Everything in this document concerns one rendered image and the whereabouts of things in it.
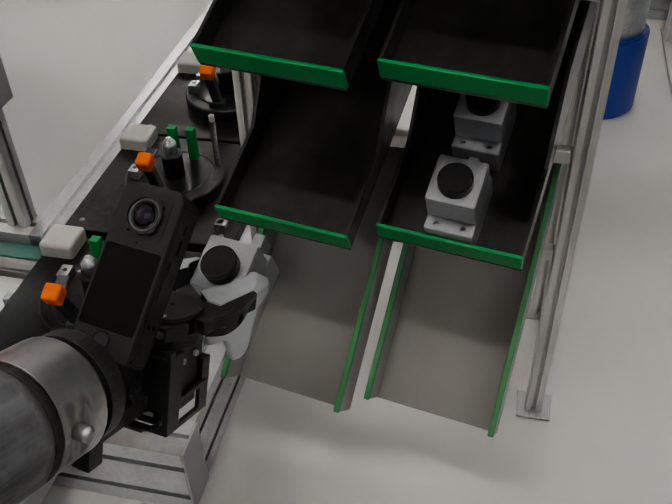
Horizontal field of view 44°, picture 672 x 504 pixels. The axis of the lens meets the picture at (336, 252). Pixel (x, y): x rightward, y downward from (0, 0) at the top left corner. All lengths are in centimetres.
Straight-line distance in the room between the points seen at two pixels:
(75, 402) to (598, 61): 51
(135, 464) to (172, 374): 39
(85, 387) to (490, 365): 48
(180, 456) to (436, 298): 31
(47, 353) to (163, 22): 154
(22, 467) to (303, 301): 49
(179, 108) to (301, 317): 61
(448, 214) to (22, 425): 40
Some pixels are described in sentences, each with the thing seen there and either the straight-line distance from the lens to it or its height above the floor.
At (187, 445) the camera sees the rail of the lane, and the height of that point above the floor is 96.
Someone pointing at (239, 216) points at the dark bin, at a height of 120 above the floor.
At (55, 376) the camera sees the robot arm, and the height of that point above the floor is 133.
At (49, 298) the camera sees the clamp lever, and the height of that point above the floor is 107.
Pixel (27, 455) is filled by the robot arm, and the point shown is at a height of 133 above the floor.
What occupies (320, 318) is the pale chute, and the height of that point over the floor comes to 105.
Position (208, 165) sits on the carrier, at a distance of 122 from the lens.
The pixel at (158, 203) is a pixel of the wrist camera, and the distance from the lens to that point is 53.
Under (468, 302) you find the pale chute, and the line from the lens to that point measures 86.
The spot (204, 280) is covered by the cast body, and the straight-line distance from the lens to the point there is 66.
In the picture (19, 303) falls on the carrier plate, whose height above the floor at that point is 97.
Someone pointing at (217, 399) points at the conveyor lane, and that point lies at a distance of 98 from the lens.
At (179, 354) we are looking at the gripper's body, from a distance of 56.
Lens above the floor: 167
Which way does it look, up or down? 40 degrees down
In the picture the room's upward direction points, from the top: 2 degrees counter-clockwise
